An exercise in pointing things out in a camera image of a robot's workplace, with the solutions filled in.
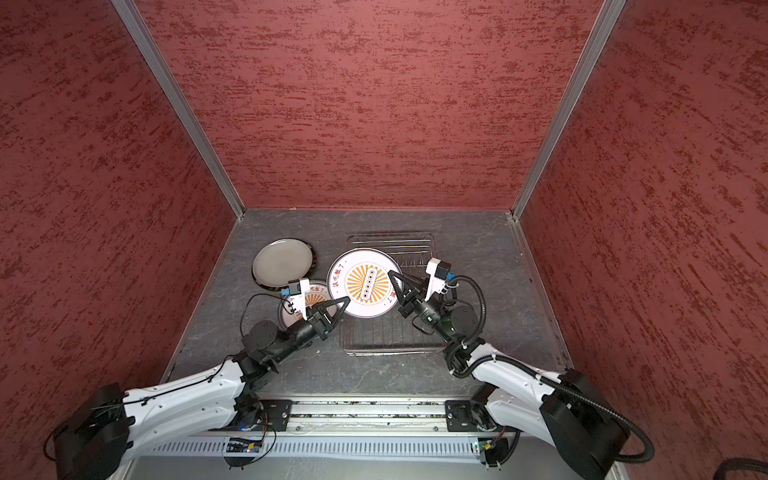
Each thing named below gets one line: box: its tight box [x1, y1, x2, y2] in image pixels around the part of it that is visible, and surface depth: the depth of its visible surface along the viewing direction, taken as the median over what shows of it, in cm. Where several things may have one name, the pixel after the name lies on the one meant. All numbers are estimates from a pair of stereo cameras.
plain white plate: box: [252, 238, 312, 287], surface depth 106 cm
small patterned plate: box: [327, 248, 400, 318], surface depth 70 cm
